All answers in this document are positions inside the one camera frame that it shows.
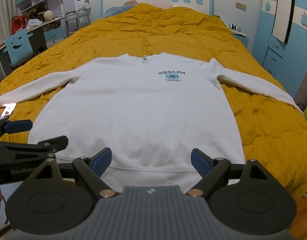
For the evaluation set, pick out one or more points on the wall switch plate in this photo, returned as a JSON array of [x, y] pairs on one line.
[[240, 6]]

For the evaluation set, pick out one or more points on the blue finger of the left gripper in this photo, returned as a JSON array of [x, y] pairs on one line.
[[11, 127]]

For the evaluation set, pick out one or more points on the blue nightstand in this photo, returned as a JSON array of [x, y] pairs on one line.
[[242, 37]]

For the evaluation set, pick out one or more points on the round cream ball lamp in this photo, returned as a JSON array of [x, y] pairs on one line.
[[48, 15]]

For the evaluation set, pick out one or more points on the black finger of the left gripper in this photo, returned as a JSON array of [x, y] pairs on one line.
[[53, 142]]

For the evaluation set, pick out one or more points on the red bag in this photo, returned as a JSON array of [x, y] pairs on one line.
[[18, 23]]

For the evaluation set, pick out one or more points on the white blue desk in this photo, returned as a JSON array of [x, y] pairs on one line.
[[41, 36]]

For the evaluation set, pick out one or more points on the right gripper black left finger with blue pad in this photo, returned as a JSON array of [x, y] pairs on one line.
[[59, 196]]

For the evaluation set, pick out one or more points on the white Nevada sweatshirt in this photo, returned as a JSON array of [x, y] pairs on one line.
[[150, 112]]

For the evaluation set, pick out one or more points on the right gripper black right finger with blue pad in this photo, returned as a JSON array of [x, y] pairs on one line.
[[244, 197]]

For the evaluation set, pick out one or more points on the smartphone on bed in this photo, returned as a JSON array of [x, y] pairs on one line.
[[8, 109]]

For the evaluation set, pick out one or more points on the blue white wardrobe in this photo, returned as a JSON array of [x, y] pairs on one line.
[[281, 44]]

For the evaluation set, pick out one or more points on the blue smiley face chair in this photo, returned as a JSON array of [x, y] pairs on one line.
[[18, 47]]

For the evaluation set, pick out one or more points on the black white headphones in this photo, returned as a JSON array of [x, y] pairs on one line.
[[235, 27]]

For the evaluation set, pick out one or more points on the blue pillow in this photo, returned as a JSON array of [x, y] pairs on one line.
[[112, 11]]

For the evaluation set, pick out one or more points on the grey metal chair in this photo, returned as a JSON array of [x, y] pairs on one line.
[[75, 20]]

